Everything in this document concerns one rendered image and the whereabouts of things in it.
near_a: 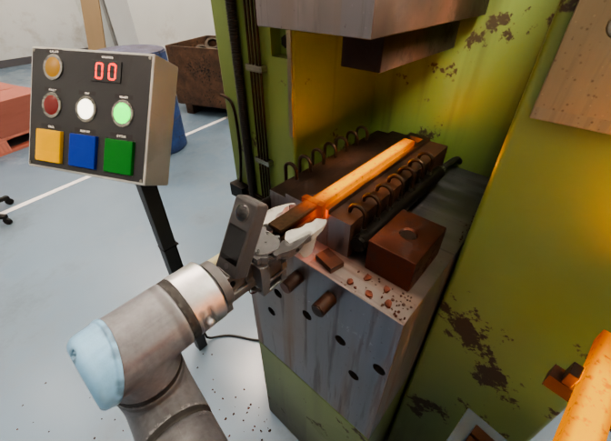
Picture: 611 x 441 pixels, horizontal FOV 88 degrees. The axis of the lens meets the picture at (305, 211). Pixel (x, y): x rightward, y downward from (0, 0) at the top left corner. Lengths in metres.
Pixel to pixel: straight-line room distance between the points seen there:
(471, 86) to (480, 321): 0.53
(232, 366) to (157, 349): 1.12
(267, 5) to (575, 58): 0.38
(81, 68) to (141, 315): 0.65
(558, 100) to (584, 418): 0.34
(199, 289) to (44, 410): 1.36
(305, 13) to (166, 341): 0.44
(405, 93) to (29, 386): 1.77
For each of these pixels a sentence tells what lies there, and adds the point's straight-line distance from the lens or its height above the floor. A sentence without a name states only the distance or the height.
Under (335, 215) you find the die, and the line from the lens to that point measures 0.56.
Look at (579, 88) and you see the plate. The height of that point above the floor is 1.23.
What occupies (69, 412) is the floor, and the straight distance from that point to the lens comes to 1.68.
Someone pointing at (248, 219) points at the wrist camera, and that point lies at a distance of 0.44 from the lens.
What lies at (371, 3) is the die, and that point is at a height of 1.31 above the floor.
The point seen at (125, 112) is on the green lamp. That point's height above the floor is 1.09.
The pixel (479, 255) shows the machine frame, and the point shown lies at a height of 0.94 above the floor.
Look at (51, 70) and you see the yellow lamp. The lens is 0.99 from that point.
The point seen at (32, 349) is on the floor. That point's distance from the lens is 1.96.
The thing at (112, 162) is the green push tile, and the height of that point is 1.00.
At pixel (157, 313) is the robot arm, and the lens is 0.42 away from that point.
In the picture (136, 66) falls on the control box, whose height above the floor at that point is 1.18.
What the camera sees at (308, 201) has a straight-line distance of 0.56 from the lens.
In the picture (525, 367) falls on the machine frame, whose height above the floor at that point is 0.74.
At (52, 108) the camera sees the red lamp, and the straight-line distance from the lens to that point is 0.97.
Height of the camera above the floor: 1.33
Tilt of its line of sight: 36 degrees down
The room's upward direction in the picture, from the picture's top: straight up
